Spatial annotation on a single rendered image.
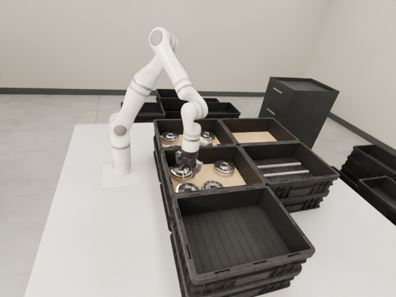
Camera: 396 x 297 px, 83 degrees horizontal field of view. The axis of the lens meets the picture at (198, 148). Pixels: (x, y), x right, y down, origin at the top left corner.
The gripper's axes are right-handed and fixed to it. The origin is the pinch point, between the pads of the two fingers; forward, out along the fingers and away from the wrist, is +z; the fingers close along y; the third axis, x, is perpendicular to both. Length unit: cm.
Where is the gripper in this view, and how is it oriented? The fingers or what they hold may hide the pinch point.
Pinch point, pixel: (187, 172)
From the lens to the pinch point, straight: 103.5
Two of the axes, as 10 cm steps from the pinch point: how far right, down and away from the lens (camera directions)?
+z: -1.2, 8.3, 5.5
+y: 8.3, 3.9, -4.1
